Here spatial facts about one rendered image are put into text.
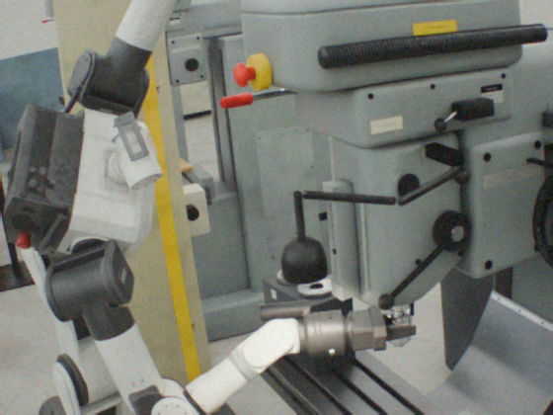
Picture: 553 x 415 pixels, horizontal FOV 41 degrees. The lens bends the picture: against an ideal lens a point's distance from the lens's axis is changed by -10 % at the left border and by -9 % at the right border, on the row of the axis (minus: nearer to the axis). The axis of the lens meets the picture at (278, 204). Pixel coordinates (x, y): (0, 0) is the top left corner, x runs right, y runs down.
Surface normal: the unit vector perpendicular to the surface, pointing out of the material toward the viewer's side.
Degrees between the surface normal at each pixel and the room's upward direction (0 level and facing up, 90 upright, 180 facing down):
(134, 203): 58
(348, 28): 90
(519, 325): 63
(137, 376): 83
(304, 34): 90
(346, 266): 90
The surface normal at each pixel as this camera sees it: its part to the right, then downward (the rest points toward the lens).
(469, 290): -0.55, 0.37
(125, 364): 0.26, 0.15
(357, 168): -0.91, 0.22
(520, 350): -0.86, -0.23
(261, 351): -0.04, -0.24
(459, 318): -0.72, 0.35
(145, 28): 0.37, 0.42
